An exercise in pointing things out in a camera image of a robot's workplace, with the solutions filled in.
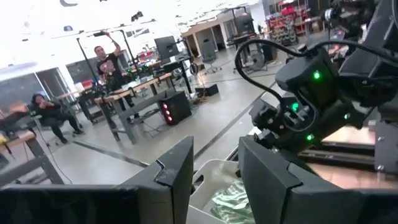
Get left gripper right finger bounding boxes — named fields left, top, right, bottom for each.
left=238, top=136, right=358, bottom=224

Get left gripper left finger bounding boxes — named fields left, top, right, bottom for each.
left=119, top=135, right=195, bottom=224

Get green striped gauze packet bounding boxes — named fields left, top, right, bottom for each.
left=212, top=179, right=249, bottom=208
left=210, top=203, right=256, bottom=224

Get grey plastic bin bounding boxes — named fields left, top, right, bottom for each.
left=185, top=158, right=257, bottom=224

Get black tower red lights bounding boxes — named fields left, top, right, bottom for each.
left=157, top=90, right=193, bottom=126

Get black floor fan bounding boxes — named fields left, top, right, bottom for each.
left=248, top=49, right=269, bottom=73

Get red storage shelving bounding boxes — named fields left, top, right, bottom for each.
left=266, top=4, right=309, bottom=45

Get black floor box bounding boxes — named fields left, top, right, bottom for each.
left=194, top=83, right=220, bottom=98

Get wooden-topped workbench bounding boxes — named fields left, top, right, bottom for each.
left=93, top=72, right=174, bottom=146

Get dark background desk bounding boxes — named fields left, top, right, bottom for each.
left=160, top=57, right=194, bottom=95

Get grey office chair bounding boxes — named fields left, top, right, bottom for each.
left=200, top=38, right=223, bottom=75

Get person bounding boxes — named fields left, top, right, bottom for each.
left=30, top=93, right=85, bottom=146
left=94, top=30, right=141, bottom=123

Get black computer monitor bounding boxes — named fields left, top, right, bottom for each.
left=154, top=35, right=181, bottom=61

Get wooden-topped side table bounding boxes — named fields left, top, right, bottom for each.
left=0, top=102, right=65, bottom=188

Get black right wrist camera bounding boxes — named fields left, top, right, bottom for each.
left=248, top=98, right=282, bottom=133

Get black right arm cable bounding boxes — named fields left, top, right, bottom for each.
left=234, top=38, right=398, bottom=105

